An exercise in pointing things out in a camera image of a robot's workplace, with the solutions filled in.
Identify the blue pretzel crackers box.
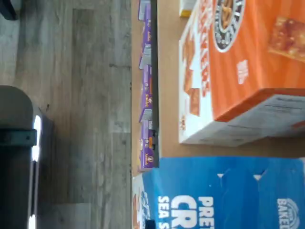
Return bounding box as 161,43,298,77
132,156,305,229

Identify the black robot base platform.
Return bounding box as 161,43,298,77
0,85,54,229

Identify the purple Annie's snack box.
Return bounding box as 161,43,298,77
139,19,153,68
139,64,154,123
137,0,153,21
140,119,160,172

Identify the orange pretzel crackers box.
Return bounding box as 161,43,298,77
178,0,305,147

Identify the Simple Mills almond bars box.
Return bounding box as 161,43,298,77
180,0,200,19

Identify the dark grey stand foot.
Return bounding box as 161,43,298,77
0,0,19,21

